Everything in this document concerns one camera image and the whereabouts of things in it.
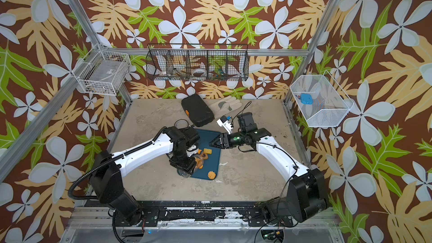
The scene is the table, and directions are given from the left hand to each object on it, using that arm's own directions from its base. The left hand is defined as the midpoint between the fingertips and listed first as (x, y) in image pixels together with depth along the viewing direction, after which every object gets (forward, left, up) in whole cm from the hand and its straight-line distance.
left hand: (189, 169), depth 79 cm
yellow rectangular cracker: (+13, -9, -8) cm, 18 cm away
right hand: (+8, -11, +11) cm, 17 cm away
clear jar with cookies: (-3, +1, +1) cm, 3 cm away
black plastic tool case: (+39, -1, -3) cm, 39 cm away
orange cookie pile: (+5, -4, -1) cm, 7 cm away
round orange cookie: (0, -11, -9) cm, 14 cm away
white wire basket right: (+25, -67, +20) cm, 74 cm away
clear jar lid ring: (+34, +10, -10) cm, 37 cm away
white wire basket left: (+40, +45, +24) cm, 65 cm away
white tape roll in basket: (+53, -3, +16) cm, 56 cm away
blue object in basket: (+32, -60, +16) cm, 70 cm away
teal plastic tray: (+7, -11, -9) cm, 16 cm away
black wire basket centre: (+57, -2, +21) cm, 61 cm away
